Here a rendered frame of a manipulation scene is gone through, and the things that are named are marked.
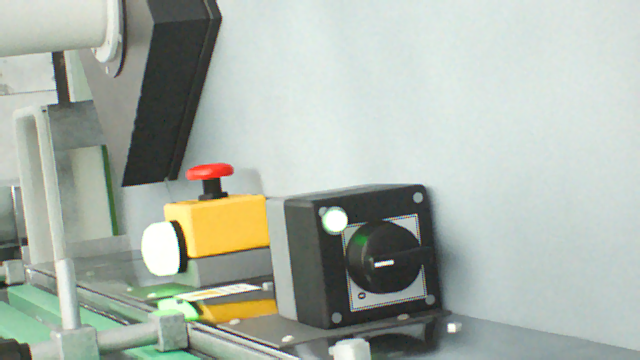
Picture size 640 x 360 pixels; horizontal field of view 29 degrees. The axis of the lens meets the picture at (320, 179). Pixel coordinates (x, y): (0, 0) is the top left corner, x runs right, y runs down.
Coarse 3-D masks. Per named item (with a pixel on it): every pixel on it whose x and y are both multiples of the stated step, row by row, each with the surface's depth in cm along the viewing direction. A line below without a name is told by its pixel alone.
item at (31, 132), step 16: (16, 112) 157; (32, 112) 147; (16, 128) 160; (32, 128) 160; (48, 128) 146; (16, 144) 160; (32, 144) 160; (48, 144) 146; (32, 160) 161; (48, 160) 145; (32, 176) 161; (48, 176) 145; (32, 192) 161; (48, 192) 145; (32, 208) 161; (48, 208) 146; (32, 224) 161; (48, 224) 161; (32, 240) 161; (48, 240) 161; (32, 256) 161; (48, 256) 161; (64, 256) 147
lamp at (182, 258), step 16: (160, 224) 103; (176, 224) 103; (144, 240) 103; (160, 240) 101; (176, 240) 102; (144, 256) 103; (160, 256) 101; (176, 256) 102; (160, 272) 102; (176, 272) 103
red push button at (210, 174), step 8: (192, 168) 104; (200, 168) 103; (208, 168) 103; (216, 168) 103; (224, 168) 104; (232, 168) 105; (192, 176) 104; (200, 176) 103; (208, 176) 103; (216, 176) 103; (208, 184) 104; (216, 184) 105; (208, 192) 104; (216, 192) 105
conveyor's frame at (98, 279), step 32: (96, 256) 142; (128, 256) 137; (96, 288) 112; (224, 288) 100; (256, 288) 98; (128, 320) 101; (192, 320) 86; (224, 320) 84; (416, 320) 75; (448, 320) 74; (480, 320) 72; (224, 352) 79; (256, 352) 73; (288, 352) 70; (320, 352) 69; (384, 352) 66; (416, 352) 65; (448, 352) 64; (480, 352) 63; (512, 352) 63; (544, 352) 62; (576, 352) 61; (608, 352) 60
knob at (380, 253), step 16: (368, 224) 75; (384, 224) 74; (352, 240) 74; (368, 240) 73; (384, 240) 74; (400, 240) 74; (416, 240) 74; (352, 256) 74; (368, 256) 72; (384, 256) 72; (400, 256) 73; (416, 256) 73; (432, 256) 73; (352, 272) 74; (368, 272) 73; (384, 272) 74; (400, 272) 74; (416, 272) 74; (368, 288) 75; (384, 288) 74; (400, 288) 74
